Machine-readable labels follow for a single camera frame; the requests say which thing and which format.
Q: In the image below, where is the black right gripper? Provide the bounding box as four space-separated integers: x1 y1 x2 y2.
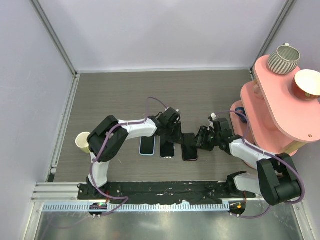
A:
189 125 221 152

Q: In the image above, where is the clear magsafe phone case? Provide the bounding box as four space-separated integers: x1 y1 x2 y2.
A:
159 142 176 160

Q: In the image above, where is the black phone case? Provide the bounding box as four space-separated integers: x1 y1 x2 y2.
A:
181 133 200 163

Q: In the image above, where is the light blue phone case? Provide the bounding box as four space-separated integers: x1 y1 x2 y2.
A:
138 136 157 157

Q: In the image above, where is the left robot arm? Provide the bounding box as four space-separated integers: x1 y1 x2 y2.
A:
87 107 184 200

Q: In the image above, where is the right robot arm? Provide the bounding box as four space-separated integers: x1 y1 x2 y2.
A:
195 118 305 206

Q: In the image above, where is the blue cup on shelf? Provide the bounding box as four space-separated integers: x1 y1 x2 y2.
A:
235 107 248 124

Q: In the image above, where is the pink three-tier shelf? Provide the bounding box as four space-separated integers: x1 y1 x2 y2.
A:
230 55 320 156

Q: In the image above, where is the yellow paper cup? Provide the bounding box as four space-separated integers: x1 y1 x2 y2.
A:
75 132 91 154

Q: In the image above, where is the grey striped ceramic mug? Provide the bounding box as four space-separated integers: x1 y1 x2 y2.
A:
267 43 301 75

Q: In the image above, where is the red paper bowl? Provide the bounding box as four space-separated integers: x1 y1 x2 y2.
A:
291 69 320 101

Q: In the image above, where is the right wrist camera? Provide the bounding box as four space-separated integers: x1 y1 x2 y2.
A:
208 112 217 128

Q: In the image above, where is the slotted aluminium cable rail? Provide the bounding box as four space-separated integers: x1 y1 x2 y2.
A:
42 201 230 213

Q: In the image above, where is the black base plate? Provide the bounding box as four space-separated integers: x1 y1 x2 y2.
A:
77 181 256 205

